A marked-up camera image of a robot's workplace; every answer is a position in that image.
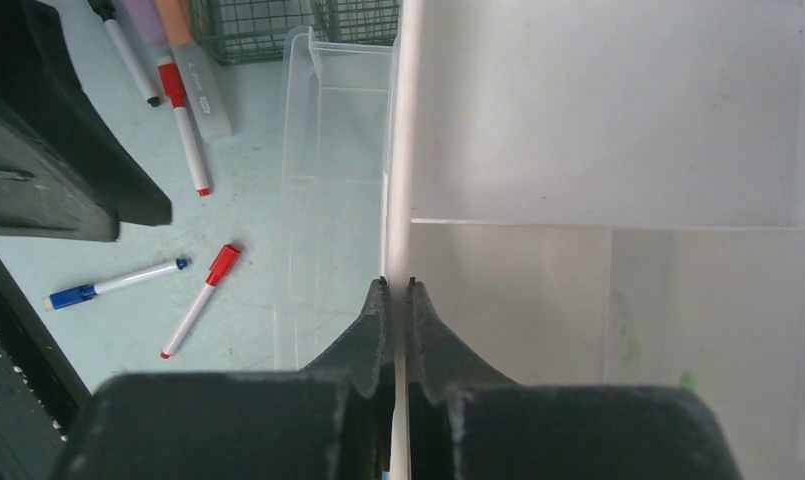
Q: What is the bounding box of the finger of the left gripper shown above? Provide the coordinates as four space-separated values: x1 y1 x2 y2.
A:
0 1 172 242

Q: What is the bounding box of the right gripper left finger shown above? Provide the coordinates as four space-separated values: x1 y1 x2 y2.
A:
52 279 392 479

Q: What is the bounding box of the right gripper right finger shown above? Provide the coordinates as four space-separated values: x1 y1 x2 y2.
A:
407 280 741 479

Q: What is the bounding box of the orange cap clear highlighter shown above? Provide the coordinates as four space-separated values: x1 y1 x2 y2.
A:
154 0 233 142

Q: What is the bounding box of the white plastic drawer organizer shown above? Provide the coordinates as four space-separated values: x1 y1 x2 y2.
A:
272 0 805 480

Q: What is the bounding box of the blue cap whiteboard marker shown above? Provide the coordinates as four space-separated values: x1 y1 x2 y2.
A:
42 257 191 311

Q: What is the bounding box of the red cap marker upper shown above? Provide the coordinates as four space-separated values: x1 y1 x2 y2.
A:
157 55 211 197

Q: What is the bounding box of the red cap marker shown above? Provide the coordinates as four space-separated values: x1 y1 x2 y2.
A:
160 244 241 359
157 55 211 197

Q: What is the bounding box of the black cap marker upper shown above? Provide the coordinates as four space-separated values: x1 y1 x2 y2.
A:
87 0 161 107

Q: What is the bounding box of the purple pink highlighter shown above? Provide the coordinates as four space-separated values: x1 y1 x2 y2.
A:
120 0 170 60

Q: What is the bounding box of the red cap marker middle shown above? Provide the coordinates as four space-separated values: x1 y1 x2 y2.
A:
160 244 241 359

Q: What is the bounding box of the green wire mesh basket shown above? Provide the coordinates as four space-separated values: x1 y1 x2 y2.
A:
188 0 400 65

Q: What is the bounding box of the black front rail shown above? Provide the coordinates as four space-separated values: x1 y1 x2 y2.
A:
0 259 90 479

